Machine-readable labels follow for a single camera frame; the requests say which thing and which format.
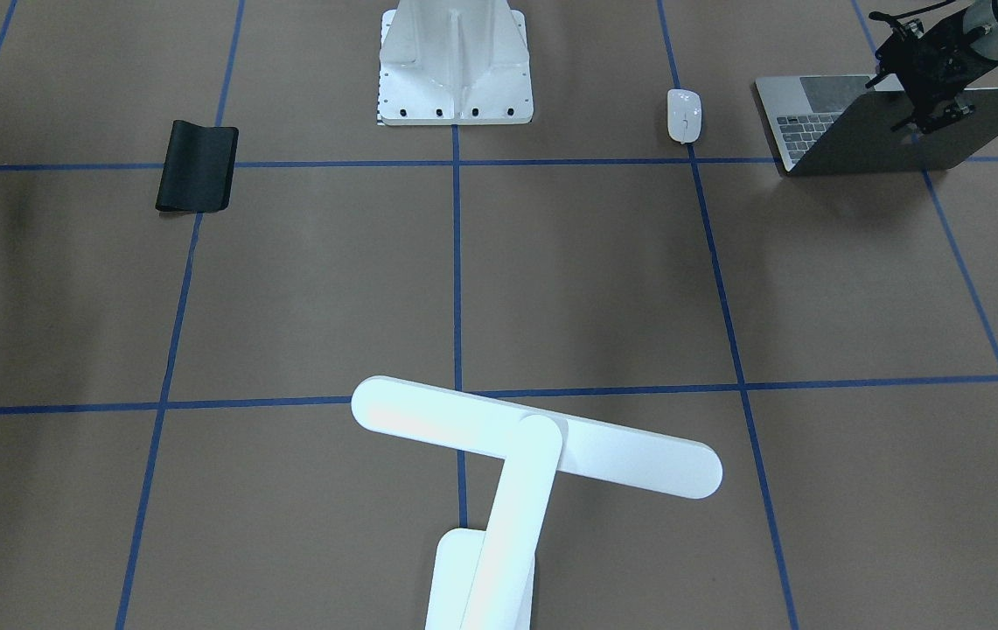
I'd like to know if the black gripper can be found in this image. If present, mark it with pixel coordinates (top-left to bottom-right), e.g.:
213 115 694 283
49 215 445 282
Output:
868 10 980 135

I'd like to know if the grey laptop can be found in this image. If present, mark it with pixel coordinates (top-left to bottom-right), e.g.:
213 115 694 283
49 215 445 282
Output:
754 74 998 177

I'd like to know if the white computer mouse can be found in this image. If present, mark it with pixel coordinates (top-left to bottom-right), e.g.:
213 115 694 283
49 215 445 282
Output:
666 88 704 144

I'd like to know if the black mouse pad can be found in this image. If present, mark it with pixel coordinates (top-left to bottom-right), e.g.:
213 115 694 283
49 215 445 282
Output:
155 119 240 213

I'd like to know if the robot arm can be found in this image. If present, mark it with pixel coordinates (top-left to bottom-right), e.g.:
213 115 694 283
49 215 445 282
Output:
865 1 998 133

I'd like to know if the white desk lamp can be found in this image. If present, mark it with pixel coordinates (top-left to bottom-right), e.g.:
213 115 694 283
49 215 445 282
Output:
351 375 723 629

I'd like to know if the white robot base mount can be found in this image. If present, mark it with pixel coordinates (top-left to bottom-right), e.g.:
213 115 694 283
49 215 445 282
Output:
376 1 534 127

